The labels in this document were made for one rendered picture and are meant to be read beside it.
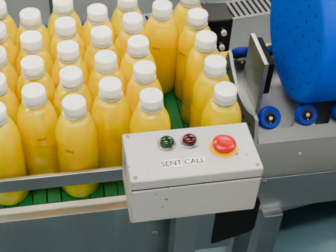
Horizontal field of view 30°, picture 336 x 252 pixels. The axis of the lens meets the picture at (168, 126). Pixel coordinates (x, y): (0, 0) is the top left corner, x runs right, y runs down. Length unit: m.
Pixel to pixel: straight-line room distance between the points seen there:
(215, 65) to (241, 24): 2.05
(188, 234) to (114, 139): 0.21
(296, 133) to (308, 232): 1.06
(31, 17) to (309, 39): 0.51
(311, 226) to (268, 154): 1.06
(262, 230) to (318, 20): 0.60
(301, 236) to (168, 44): 1.19
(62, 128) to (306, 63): 0.46
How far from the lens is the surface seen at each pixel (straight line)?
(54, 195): 1.15
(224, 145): 0.95
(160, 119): 1.04
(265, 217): 1.49
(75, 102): 1.02
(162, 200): 0.95
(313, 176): 1.36
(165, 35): 1.24
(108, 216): 1.14
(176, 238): 1.09
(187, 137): 0.95
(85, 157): 1.07
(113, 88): 1.04
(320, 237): 2.29
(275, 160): 1.28
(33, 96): 1.03
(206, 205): 0.98
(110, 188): 1.16
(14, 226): 1.15
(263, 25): 3.15
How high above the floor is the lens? 1.79
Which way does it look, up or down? 45 degrees down
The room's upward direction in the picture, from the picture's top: 4 degrees clockwise
